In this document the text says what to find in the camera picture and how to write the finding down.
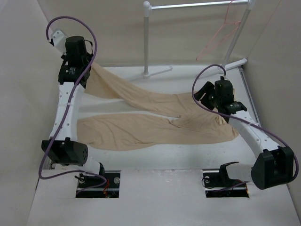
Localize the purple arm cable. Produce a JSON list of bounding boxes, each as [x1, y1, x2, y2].
[[38, 16, 108, 196], [191, 64, 299, 179]]

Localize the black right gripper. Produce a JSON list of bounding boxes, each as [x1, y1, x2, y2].
[[192, 81, 222, 111]]

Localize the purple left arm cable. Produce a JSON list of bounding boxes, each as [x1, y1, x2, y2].
[[38, 16, 108, 196]]

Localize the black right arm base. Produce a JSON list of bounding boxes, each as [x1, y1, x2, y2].
[[201, 161, 249, 198]]

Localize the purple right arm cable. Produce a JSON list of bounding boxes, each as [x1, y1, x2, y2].
[[191, 64, 299, 179]]

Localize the white clothes rack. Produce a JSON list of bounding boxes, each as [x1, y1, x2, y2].
[[141, 0, 255, 79]]

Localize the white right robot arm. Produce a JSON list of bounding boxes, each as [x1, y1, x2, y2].
[[192, 79, 294, 190]]

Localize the beige trousers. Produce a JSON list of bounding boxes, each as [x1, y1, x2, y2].
[[77, 64, 238, 151]]

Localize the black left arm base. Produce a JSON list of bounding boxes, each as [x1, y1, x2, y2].
[[75, 167, 121, 199]]

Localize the pink wire hanger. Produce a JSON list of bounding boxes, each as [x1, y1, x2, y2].
[[196, 0, 241, 62]]

